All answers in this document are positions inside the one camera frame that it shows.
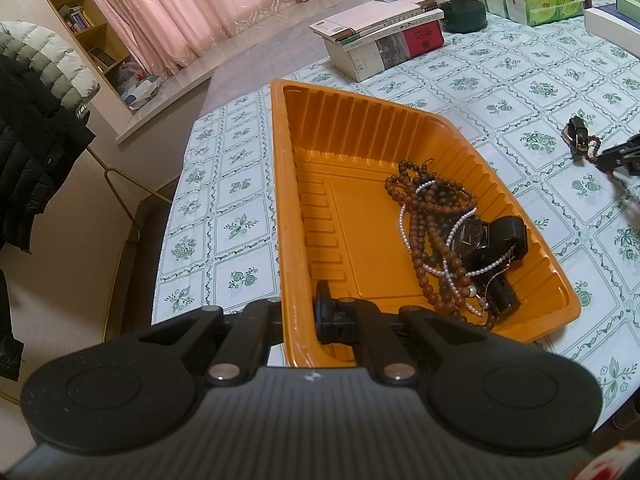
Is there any silver face wrist watch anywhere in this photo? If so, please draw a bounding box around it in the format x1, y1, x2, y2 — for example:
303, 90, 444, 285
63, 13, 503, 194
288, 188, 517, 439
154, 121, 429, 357
561, 116, 601, 165

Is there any reddish brown bead necklace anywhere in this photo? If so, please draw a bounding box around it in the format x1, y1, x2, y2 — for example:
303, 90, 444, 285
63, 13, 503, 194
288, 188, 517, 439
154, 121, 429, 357
383, 171, 499, 331

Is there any white pearl necklace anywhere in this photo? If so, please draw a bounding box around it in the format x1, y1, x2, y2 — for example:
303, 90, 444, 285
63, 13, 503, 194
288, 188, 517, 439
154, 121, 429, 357
398, 179, 516, 319

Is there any black wrist watch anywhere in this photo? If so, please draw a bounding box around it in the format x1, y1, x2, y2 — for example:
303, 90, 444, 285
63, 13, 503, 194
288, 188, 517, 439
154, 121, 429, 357
450, 216, 528, 271

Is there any orange plastic tray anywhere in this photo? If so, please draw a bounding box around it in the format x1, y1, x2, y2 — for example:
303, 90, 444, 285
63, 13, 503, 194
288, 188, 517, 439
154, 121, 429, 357
269, 78, 583, 369

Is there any green floral tablecloth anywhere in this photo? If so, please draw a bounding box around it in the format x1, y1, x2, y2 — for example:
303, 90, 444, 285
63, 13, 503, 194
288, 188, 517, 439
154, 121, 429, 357
150, 0, 640, 430

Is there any long white box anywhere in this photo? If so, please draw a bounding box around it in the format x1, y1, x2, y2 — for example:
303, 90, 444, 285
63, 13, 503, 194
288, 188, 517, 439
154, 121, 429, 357
584, 8, 640, 58

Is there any long green box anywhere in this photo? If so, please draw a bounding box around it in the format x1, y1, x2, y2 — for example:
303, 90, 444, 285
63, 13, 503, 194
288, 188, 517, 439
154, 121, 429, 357
616, 0, 640, 22

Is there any gold metal coat rack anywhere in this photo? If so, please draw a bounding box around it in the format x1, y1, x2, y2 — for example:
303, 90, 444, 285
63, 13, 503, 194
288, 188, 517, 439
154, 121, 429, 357
84, 146, 174, 246

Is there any black puffer jacket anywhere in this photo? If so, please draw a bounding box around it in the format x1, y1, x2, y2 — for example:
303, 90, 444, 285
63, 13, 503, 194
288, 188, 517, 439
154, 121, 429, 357
0, 54, 97, 384

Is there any thick white red book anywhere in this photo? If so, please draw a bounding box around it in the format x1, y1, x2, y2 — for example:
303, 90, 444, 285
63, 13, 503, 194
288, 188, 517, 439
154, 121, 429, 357
324, 21, 444, 82

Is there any pink cover book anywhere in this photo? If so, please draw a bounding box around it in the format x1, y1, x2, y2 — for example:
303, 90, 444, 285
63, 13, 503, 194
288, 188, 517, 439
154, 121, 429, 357
309, 0, 438, 44

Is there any plastic bag on sill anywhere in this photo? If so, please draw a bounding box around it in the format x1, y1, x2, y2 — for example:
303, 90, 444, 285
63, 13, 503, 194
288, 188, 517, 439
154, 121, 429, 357
116, 62, 163, 112

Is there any wooden bookshelf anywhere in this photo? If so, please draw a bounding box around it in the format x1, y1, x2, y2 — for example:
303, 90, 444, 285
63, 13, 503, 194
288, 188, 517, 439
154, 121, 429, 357
47, 0, 132, 102

